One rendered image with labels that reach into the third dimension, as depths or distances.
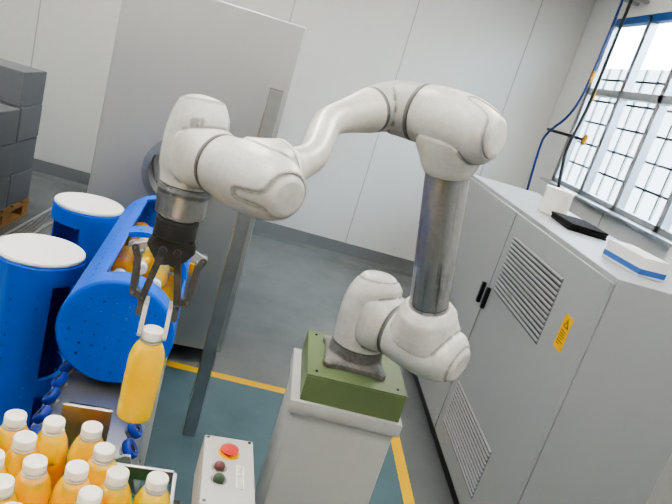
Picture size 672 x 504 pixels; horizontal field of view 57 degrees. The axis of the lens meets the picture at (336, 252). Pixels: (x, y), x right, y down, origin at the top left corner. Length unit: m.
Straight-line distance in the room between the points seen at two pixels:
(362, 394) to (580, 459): 1.22
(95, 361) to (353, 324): 0.67
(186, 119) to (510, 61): 5.82
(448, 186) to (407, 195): 5.25
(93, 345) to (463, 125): 1.03
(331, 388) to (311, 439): 0.17
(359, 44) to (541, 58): 1.82
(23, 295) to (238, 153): 1.34
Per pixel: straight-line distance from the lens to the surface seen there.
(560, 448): 2.67
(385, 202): 6.63
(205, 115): 1.05
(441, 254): 1.48
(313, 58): 6.43
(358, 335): 1.73
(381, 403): 1.76
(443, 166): 1.36
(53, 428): 1.33
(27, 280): 2.16
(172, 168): 1.06
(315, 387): 1.72
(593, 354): 2.51
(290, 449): 1.83
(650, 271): 2.66
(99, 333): 1.66
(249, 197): 0.93
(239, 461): 1.29
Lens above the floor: 1.86
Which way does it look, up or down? 16 degrees down
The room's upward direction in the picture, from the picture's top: 17 degrees clockwise
